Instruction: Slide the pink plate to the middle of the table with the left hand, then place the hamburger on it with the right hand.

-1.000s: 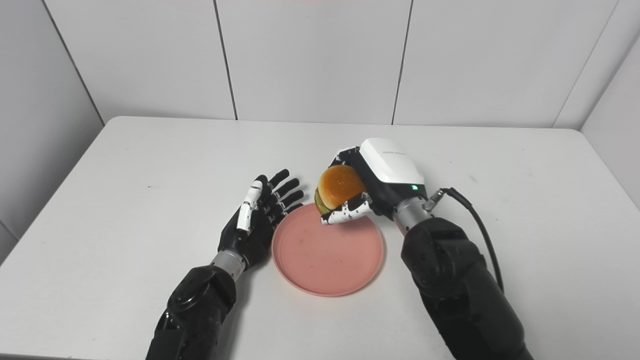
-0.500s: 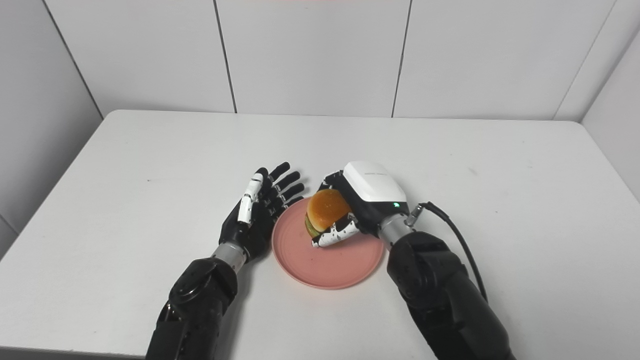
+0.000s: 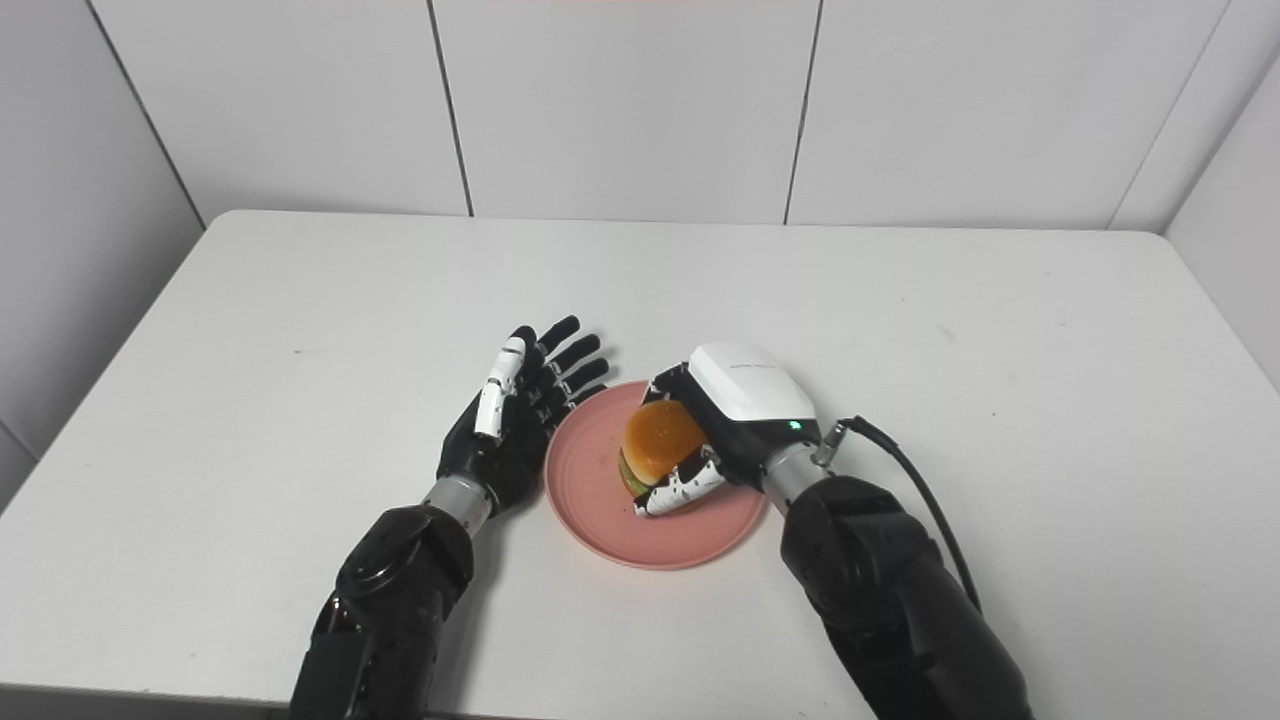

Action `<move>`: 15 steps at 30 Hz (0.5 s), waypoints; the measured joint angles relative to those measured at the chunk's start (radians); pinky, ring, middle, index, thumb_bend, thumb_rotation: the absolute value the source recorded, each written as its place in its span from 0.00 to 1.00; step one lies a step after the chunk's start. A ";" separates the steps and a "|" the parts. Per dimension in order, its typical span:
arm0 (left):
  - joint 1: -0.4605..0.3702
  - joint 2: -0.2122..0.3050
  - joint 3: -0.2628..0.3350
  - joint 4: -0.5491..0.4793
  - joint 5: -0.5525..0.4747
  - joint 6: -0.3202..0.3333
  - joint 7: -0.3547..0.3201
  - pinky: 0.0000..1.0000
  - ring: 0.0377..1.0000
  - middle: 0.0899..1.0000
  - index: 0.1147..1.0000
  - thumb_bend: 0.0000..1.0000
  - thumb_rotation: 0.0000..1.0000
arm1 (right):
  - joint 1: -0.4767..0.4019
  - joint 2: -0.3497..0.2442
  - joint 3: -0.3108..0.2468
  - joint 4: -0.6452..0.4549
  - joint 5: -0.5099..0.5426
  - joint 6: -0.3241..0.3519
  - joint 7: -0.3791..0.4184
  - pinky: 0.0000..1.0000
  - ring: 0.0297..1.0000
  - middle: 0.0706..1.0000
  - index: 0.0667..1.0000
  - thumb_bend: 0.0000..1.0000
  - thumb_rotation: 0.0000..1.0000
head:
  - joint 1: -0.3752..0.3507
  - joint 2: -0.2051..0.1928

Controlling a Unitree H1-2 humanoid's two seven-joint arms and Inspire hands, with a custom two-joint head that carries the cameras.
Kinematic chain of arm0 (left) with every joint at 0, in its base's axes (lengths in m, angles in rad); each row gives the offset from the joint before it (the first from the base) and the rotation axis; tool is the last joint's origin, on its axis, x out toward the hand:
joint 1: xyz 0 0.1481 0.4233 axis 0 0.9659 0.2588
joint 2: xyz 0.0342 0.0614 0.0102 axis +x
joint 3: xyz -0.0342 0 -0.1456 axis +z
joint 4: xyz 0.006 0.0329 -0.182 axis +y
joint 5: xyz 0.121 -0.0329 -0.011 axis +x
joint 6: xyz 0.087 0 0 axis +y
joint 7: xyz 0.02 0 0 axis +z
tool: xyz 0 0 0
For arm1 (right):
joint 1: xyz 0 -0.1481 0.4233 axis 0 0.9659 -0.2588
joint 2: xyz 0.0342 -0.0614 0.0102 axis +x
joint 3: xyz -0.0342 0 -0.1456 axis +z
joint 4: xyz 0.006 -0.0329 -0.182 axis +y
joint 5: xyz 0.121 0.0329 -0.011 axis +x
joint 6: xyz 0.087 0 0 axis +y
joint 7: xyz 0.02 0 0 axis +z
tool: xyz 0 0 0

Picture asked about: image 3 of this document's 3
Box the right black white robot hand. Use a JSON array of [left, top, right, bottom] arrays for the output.
[[632, 341, 823, 518]]

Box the toy hamburger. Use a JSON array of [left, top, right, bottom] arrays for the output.
[[617, 399, 713, 516]]

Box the pink plastic plate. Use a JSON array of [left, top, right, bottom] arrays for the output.
[[544, 379, 769, 572]]

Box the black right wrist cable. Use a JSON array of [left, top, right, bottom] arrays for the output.
[[812, 415, 983, 613]]

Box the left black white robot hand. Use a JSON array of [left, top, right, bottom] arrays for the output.
[[437, 315, 611, 517]]

